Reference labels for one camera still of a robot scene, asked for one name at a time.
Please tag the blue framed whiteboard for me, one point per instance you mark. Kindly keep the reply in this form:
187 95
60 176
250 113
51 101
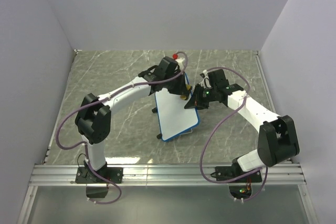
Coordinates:
174 119

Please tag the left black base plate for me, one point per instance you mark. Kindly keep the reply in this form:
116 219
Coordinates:
86 176

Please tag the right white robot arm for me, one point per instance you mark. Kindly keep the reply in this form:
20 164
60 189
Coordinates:
277 136

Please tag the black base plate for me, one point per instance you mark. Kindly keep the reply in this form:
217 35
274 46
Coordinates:
223 173
86 176

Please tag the yellow whiteboard eraser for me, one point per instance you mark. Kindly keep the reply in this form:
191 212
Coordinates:
186 92

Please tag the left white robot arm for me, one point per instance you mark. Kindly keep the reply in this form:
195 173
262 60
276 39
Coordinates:
94 121

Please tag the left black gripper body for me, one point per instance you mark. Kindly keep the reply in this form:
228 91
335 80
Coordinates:
176 86

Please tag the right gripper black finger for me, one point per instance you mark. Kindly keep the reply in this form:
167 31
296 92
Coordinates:
200 105
193 102

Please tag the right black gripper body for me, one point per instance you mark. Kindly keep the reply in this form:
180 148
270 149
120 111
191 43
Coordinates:
207 95

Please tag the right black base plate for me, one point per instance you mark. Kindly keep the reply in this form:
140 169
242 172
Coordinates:
223 173

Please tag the aluminium mounting rail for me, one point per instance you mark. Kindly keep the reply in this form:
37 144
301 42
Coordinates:
157 175

